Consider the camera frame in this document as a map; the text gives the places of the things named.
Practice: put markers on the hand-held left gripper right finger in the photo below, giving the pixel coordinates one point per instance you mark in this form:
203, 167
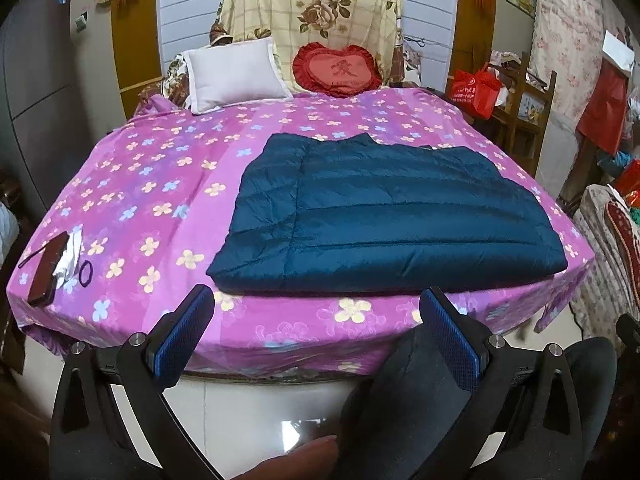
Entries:
452, 340

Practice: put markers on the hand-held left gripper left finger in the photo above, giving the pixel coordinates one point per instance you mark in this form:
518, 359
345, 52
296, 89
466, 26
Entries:
182, 335

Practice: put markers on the dark blue quilted jacket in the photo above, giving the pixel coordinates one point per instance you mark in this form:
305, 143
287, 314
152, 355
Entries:
375, 220

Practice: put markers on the person's black pants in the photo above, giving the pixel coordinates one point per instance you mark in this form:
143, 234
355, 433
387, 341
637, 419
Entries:
390, 410

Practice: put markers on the beige floral cloth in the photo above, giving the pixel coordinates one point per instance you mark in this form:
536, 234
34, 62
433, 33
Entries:
590, 240

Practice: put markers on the white tissue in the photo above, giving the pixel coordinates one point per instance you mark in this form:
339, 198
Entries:
71, 255

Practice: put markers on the dark red wallet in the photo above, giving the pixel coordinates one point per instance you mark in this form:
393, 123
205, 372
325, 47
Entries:
47, 272

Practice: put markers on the pink floral bed sheet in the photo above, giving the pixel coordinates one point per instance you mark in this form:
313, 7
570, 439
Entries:
150, 185

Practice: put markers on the brown rounded object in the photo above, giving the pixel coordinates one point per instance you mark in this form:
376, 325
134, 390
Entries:
295, 460

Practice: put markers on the red hanging cloth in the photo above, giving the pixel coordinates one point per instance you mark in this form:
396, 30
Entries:
605, 105

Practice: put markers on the wooden chair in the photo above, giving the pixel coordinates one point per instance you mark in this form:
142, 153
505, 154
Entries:
545, 110

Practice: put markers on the red shopping bag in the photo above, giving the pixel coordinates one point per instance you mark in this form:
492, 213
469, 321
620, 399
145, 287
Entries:
475, 90

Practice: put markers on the brown floral quilt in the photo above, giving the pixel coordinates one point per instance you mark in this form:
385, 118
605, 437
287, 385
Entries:
175, 80

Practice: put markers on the white pillow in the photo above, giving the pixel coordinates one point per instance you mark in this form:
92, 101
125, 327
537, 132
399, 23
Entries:
230, 72

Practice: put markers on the grey wardrobe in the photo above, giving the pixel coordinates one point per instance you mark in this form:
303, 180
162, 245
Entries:
50, 85

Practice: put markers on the white paper sheet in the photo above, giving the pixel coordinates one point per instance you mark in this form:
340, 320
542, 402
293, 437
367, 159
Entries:
620, 50

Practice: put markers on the red heart-shaped cushion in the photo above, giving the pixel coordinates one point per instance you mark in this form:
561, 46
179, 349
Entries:
340, 70

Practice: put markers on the pale floral hanging quilt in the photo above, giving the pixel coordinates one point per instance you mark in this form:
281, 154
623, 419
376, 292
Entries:
565, 35

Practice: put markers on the yellow rose-print blanket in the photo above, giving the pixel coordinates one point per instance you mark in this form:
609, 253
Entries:
280, 0

